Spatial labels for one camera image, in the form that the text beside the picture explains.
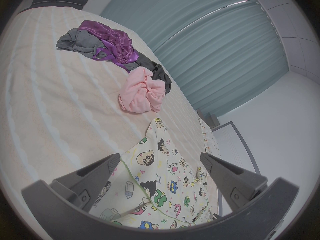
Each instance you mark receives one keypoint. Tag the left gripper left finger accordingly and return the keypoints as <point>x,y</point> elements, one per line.
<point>85,184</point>

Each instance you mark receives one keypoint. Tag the white printed pyjama top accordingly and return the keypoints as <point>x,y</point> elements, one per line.
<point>162,179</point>

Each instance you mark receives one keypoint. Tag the grey bedside table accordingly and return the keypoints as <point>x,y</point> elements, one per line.
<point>208,116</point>

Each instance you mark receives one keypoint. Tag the black garment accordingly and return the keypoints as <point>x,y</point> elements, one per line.
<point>160,76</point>

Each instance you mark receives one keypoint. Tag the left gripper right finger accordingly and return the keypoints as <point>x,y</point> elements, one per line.
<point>232,181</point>

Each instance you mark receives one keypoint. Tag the bed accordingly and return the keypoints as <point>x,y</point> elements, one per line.
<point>50,96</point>

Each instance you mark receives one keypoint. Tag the purple garment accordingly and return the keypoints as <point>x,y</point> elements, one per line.
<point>112,37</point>

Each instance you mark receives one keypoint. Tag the pink garment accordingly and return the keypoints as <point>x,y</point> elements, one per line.
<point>140,94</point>

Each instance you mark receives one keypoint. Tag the white printed pillow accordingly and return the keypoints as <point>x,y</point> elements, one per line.
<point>210,139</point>

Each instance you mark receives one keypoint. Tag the blue-green curtain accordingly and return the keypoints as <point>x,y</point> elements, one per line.
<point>155,6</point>
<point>225,59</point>

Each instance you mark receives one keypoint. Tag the dark grey garment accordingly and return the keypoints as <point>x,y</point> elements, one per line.
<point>80,42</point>

